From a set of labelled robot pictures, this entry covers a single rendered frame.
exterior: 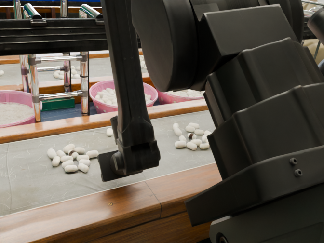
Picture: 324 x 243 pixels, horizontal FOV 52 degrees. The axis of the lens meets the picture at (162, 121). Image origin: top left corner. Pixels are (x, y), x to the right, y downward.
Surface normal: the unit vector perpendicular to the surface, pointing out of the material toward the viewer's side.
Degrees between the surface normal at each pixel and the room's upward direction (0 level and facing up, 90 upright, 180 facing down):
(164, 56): 98
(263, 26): 38
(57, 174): 0
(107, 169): 49
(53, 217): 0
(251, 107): 64
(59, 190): 0
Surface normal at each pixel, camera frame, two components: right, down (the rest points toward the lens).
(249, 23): 0.19, -0.39
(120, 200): 0.09, -0.88
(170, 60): -0.94, 0.20
